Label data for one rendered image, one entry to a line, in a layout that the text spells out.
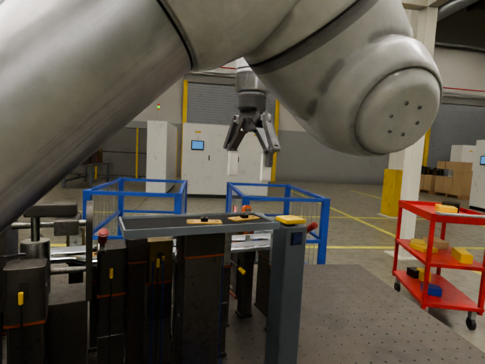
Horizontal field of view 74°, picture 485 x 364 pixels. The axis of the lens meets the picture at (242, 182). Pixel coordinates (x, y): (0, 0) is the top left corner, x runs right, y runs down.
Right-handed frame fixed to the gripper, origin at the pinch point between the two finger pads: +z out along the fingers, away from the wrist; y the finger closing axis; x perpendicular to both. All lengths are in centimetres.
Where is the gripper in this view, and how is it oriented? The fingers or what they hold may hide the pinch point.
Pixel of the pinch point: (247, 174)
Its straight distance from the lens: 84.0
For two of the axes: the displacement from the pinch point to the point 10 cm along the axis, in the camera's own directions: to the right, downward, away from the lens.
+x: -7.9, 0.2, -6.2
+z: -0.5, 9.9, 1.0
